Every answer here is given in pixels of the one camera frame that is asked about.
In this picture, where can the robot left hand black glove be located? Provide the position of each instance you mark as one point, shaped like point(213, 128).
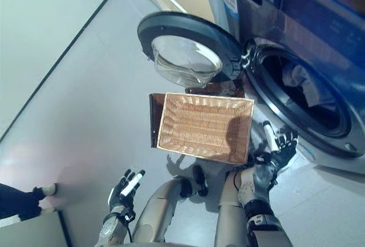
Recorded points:
point(122, 198)

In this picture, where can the robot right hand black glove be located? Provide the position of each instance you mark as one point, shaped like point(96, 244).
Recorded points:
point(285, 155)

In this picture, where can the light grey white hoodie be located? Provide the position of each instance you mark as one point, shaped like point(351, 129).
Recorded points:
point(299, 76)

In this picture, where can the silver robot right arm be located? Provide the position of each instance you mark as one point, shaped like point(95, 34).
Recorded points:
point(256, 190)

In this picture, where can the grey front-load washing machine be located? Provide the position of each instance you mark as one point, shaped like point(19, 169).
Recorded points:
point(313, 30)

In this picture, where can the round glass washing machine door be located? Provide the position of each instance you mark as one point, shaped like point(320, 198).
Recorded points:
point(182, 58)

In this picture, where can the silver robot left leg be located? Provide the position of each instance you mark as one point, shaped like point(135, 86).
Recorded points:
point(154, 212)

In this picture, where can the silver robot leg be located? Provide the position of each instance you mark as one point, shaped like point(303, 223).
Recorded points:
point(154, 212)
point(228, 215)

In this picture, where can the white shoe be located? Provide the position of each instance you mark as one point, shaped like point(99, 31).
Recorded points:
point(48, 209)
point(48, 190)

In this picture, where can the silver robot right leg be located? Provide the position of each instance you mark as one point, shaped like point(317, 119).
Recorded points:
point(228, 215)

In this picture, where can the dark brown wooden stand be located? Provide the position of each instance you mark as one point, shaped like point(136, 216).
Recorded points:
point(155, 115)

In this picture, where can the rectangular wicker laundry tray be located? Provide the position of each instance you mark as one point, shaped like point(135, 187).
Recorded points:
point(199, 127)

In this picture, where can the white board black edge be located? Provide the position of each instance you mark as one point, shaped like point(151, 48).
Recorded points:
point(28, 232)

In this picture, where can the small blue white sticker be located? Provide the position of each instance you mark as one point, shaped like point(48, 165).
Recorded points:
point(232, 4)

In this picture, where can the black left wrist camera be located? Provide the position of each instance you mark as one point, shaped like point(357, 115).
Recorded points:
point(128, 215)

